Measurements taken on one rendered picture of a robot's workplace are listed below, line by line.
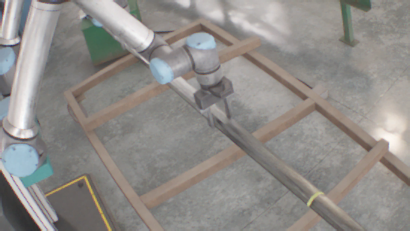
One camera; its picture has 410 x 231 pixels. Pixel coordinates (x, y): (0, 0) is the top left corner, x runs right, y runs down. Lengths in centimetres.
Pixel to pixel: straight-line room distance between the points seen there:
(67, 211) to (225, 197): 92
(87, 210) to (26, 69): 126
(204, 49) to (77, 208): 127
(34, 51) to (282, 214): 171
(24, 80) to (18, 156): 26
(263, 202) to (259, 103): 83
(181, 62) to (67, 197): 129
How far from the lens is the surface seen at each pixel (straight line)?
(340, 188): 226
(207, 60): 166
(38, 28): 140
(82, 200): 261
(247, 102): 334
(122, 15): 163
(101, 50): 418
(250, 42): 325
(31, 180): 184
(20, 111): 151
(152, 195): 250
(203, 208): 277
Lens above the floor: 208
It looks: 39 degrees down
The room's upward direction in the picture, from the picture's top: 15 degrees counter-clockwise
